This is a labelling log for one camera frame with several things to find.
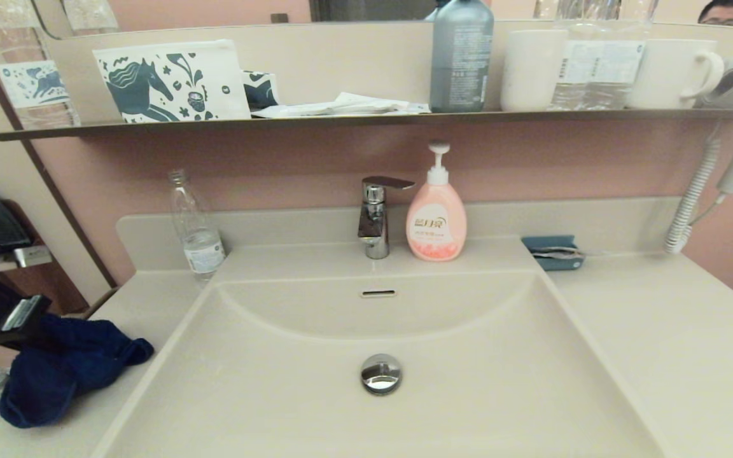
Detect dark blue cloth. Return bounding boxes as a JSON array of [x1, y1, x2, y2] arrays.
[[0, 313, 155, 429]]

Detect small clear plastic water bottle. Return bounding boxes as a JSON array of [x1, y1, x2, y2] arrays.
[[169, 168, 227, 282]]

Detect chrome sink faucet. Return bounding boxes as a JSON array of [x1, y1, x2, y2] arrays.
[[359, 176, 415, 260]]

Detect chrome sink drain stopper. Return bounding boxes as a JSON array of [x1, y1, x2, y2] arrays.
[[360, 354, 402, 395]]

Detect beige wash basin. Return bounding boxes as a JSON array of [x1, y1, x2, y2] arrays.
[[93, 242, 669, 458]]

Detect large horse print pouch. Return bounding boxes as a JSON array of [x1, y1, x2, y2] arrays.
[[92, 39, 253, 123]]

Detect small blue print pouch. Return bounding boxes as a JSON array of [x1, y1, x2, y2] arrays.
[[242, 70, 281, 112]]

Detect white paper packets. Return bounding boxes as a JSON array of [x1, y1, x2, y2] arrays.
[[252, 92, 432, 119]]

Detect pink pump soap bottle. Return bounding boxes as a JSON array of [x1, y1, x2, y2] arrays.
[[406, 141, 468, 262]]

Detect grey plastic bottle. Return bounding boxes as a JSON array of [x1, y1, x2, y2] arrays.
[[430, 0, 495, 114]]

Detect blue small package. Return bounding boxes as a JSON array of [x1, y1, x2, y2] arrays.
[[520, 235, 585, 272]]

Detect silver wrapped amenity packet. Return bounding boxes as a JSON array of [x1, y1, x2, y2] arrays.
[[530, 247, 587, 261]]

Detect clear water bottle white label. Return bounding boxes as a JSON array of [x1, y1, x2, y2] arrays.
[[548, 0, 660, 111]]

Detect person's head with dark hair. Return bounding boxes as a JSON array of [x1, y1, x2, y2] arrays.
[[697, 0, 733, 27]]

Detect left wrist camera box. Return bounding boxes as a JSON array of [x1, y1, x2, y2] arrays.
[[13, 245, 54, 268]]

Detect wall mirror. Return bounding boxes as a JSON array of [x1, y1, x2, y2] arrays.
[[32, 0, 733, 42]]

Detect dark metal wall shelf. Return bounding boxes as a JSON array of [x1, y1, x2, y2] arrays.
[[0, 108, 733, 142]]

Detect white cup without handle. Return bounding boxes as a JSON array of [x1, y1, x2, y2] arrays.
[[501, 29, 568, 113]]

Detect white coiled dryer cord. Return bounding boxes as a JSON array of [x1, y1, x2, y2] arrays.
[[662, 137, 723, 255]]

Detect white ribbed mug with handle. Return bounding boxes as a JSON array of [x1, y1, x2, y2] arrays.
[[624, 39, 725, 110]]

